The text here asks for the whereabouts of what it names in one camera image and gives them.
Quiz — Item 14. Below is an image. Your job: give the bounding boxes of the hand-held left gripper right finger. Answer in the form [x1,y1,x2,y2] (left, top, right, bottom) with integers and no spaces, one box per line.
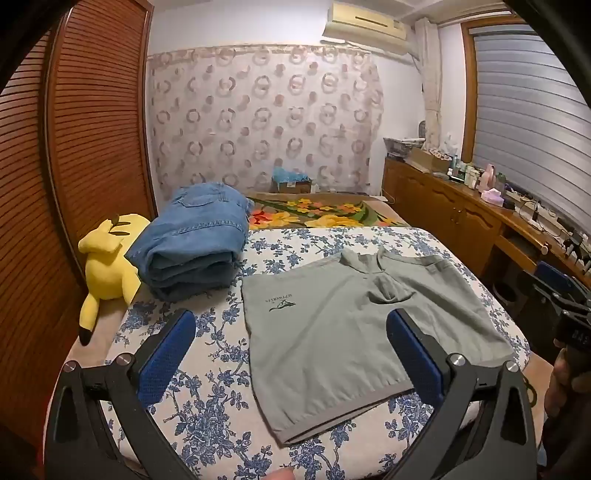
[383,308,539,480]

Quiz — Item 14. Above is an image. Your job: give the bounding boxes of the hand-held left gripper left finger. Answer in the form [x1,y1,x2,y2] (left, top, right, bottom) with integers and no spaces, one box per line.
[44,308,199,480]

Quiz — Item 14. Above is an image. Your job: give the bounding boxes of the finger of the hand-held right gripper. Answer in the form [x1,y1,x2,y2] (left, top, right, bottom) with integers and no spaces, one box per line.
[536,260,587,291]
[521,271,591,319]

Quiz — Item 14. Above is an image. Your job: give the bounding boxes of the grey-green polo shirt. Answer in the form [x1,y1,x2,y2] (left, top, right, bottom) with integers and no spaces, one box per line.
[241,247,517,446]

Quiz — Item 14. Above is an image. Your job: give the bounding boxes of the person's right forearm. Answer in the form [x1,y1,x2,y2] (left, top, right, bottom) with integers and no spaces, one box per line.
[538,413,591,480]

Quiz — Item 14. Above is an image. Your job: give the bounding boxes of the person's right hand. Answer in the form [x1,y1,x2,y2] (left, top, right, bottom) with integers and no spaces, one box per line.
[544,346,591,417]

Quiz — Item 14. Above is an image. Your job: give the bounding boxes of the blue floral bedsheet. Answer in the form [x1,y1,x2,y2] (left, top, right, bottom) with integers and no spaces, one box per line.
[65,225,532,480]

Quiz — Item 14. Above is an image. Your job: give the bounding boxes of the yellow plush toy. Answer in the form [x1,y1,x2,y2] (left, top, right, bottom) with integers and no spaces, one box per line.
[78,213,153,346]

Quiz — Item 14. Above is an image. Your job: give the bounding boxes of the folded blue jeans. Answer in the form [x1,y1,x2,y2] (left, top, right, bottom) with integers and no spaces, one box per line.
[124,181,254,303]

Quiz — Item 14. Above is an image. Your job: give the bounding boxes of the group of small bottles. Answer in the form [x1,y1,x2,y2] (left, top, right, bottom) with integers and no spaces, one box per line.
[450,154,483,188]

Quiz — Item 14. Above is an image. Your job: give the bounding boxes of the wooden cabinet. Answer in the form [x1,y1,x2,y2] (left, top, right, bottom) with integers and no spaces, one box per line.
[382,156,591,296]

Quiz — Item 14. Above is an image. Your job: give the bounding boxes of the grey window blind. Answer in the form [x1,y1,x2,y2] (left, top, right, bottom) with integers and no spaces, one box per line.
[471,23,591,232]

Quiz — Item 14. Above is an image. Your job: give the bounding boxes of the open brown box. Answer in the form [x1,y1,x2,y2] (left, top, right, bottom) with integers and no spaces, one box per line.
[406,148,453,174]

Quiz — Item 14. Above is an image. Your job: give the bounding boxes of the flower printed blanket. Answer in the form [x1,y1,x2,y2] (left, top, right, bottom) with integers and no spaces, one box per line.
[245,194,411,230]

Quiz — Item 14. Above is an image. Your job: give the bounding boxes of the stack of papers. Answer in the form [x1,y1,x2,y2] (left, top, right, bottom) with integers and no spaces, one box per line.
[383,137,426,161]

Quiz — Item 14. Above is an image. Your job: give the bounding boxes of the small cardboard box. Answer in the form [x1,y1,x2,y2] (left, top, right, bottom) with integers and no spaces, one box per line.
[271,178,312,195]

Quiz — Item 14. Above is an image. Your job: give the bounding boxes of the tied lace curtain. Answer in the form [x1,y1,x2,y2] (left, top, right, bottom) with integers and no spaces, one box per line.
[413,18,444,148]

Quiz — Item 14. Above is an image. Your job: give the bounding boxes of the blue plastic bag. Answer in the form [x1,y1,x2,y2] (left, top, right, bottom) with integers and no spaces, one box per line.
[272,166,310,183]

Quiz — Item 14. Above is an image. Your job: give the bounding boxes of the wooden louvered wardrobe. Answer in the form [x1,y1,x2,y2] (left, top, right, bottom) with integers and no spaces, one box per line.
[0,0,158,444]

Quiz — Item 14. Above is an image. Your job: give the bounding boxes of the cream air conditioner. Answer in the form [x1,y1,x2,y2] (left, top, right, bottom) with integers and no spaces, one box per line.
[322,1,409,55]

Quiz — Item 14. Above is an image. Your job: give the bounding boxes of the tangle of cables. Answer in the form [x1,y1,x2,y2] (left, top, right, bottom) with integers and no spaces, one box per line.
[505,185,571,234]

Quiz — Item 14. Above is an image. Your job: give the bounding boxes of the wooden window frame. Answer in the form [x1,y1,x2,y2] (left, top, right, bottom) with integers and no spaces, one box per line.
[459,18,477,166]

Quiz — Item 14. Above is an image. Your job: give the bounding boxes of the ring patterned curtain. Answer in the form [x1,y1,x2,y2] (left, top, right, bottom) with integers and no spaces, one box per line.
[147,45,385,204]

